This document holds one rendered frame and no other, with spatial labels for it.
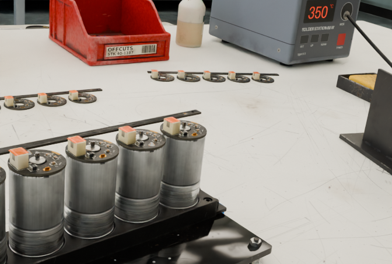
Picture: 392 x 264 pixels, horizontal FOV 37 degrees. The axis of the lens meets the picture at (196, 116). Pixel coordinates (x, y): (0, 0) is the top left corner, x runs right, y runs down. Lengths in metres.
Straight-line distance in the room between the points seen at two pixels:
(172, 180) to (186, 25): 0.44
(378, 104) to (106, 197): 0.27
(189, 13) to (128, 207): 0.46
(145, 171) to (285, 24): 0.43
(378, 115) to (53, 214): 0.30
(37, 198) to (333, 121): 0.34
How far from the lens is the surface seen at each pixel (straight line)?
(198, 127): 0.31
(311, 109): 0.57
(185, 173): 0.31
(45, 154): 0.27
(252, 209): 0.37
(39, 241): 0.27
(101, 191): 0.28
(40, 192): 0.26
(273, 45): 0.70
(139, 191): 0.29
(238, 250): 0.31
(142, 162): 0.29
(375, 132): 0.49
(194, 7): 0.73
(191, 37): 0.73
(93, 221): 0.28
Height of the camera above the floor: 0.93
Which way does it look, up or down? 21 degrees down
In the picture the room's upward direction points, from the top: 6 degrees clockwise
